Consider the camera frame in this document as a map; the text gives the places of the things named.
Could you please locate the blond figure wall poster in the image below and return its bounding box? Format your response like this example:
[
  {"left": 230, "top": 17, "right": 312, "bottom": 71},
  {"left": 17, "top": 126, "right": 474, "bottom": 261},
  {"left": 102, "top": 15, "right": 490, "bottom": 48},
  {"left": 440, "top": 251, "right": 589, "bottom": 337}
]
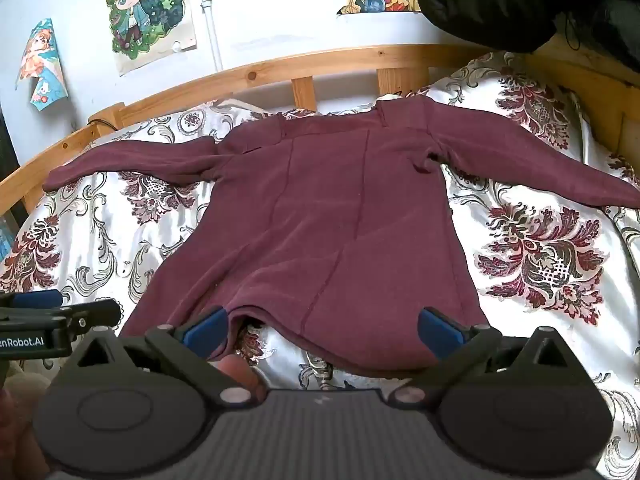
[{"left": 105, "top": 0, "right": 199, "bottom": 77}]

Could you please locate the person's left hand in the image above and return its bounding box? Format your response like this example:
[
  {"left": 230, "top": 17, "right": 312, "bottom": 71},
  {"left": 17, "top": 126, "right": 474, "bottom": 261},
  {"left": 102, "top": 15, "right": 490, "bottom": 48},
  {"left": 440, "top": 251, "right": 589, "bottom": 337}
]
[{"left": 0, "top": 360, "right": 52, "bottom": 480}]

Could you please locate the orange-haired figure wall poster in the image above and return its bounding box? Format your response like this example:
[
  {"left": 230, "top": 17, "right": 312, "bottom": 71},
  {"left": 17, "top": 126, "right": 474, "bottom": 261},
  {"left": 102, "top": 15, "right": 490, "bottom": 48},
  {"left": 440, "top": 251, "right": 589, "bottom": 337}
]
[{"left": 15, "top": 17, "right": 69, "bottom": 112}]

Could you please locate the black dark cloth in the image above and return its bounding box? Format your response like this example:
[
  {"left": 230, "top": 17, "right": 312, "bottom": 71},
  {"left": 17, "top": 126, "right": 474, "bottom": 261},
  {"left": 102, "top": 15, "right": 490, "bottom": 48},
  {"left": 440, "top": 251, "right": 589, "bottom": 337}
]
[{"left": 409, "top": 0, "right": 640, "bottom": 73}]

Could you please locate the floral white bedspread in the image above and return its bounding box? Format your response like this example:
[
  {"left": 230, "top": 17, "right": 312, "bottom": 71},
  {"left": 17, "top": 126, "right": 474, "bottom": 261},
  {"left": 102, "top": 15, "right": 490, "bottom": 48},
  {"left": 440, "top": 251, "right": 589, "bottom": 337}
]
[{"left": 0, "top": 52, "right": 640, "bottom": 480}]

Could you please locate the wooden bed frame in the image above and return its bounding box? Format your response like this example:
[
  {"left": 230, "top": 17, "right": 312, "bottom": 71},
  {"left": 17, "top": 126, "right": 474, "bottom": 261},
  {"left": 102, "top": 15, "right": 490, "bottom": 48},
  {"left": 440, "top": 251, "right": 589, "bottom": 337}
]
[{"left": 0, "top": 42, "right": 640, "bottom": 223}]

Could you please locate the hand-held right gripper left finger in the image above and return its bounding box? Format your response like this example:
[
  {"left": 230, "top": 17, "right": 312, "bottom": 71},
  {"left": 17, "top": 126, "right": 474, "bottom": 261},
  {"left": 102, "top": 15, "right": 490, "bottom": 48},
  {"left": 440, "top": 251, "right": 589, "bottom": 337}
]
[{"left": 56, "top": 306, "right": 257, "bottom": 407}]

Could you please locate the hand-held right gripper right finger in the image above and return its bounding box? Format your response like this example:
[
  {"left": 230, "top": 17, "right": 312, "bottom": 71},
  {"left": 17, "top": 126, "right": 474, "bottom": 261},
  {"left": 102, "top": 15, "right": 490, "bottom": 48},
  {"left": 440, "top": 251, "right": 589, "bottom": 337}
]
[{"left": 389, "top": 306, "right": 587, "bottom": 407}]

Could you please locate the maroon long-sleeved sweater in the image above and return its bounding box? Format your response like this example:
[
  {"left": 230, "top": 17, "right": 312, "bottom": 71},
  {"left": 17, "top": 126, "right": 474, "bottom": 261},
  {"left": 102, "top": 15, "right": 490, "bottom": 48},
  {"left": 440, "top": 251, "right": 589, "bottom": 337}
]
[{"left": 42, "top": 95, "right": 640, "bottom": 377}]

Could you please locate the white wall pipe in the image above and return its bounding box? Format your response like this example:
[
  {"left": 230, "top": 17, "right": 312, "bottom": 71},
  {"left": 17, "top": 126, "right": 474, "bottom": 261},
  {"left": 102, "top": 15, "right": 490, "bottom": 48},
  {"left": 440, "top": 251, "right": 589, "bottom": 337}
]
[{"left": 196, "top": 0, "right": 224, "bottom": 72}]

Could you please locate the person's bare knee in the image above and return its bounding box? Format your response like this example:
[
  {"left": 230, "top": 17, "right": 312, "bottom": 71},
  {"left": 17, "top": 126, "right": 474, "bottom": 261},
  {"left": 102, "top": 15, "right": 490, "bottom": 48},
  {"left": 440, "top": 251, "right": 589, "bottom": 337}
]
[{"left": 218, "top": 351, "right": 269, "bottom": 405}]

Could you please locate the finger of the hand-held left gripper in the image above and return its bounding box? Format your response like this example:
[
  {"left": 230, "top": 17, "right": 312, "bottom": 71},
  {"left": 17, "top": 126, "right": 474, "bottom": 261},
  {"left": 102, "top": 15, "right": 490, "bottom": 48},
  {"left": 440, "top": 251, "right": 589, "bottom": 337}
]
[
  {"left": 0, "top": 289, "right": 64, "bottom": 311},
  {"left": 62, "top": 298, "right": 122, "bottom": 342}
]

